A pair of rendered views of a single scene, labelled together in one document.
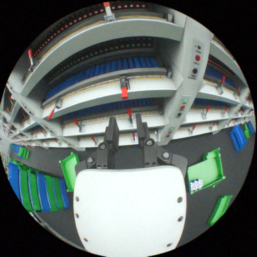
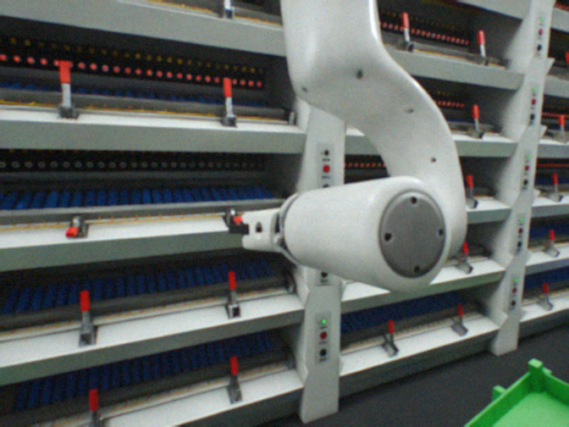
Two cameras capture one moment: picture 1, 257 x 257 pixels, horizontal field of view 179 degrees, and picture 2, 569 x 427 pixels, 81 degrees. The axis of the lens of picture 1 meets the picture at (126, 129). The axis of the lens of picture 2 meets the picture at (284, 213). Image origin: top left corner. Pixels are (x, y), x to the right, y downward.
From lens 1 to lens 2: 0.47 m
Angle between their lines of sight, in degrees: 56
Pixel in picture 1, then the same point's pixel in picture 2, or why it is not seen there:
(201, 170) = not seen: outside the picture
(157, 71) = (274, 203)
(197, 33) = (323, 132)
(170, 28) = (290, 138)
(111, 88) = (211, 224)
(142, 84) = not seen: hidden behind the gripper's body
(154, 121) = (279, 304)
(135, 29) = (254, 143)
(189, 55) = (313, 169)
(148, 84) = not seen: hidden behind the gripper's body
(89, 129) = (116, 335)
